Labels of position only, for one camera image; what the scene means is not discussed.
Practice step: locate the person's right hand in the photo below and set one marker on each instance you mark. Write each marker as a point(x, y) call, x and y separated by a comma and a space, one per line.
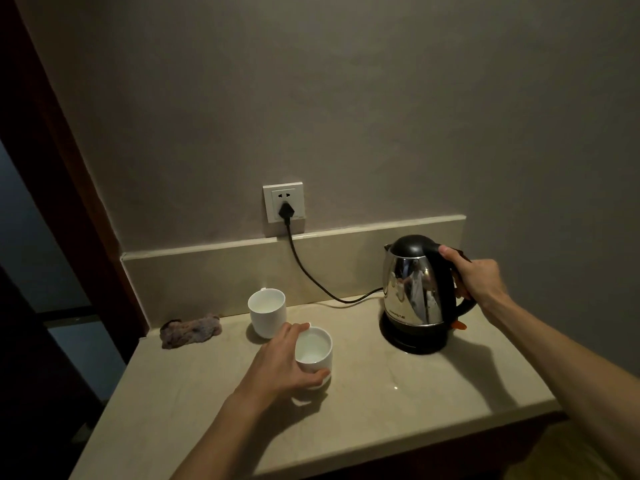
point(480, 284)

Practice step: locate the person's left hand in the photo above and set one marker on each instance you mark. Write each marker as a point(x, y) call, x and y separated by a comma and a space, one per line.
point(275, 367)

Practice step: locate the white cup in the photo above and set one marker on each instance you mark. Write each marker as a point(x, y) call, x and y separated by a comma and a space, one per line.
point(267, 317)
point(315, 347)

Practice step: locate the person's right forearm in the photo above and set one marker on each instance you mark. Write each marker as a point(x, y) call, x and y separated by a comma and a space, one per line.
point(565, 369)

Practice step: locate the black round kettle base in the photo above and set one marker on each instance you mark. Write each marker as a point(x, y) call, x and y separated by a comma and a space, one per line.
point(415, 342)

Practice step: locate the beige stone countertop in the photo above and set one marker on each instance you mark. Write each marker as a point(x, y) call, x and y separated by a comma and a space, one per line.
point(400, 409)

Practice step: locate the crumpled purple-grey cloth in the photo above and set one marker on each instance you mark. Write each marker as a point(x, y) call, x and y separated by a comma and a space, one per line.
point(190, 332)

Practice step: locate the beige stone backsplash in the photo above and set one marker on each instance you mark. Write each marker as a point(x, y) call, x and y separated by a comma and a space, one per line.
point(200, 284)

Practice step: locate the dark wooden door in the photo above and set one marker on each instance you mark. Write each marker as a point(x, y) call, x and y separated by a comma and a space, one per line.
point(30, 394)

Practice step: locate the frosted glass door panel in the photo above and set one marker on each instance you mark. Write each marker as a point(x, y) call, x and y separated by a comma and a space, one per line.
point(30, 254)

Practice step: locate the white wall socket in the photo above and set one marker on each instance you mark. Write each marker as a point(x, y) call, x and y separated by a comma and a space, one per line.
point(272, 194)

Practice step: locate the dark wooden door frame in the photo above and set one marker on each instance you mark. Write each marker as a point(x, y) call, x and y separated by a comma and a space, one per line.
point(50, 144)

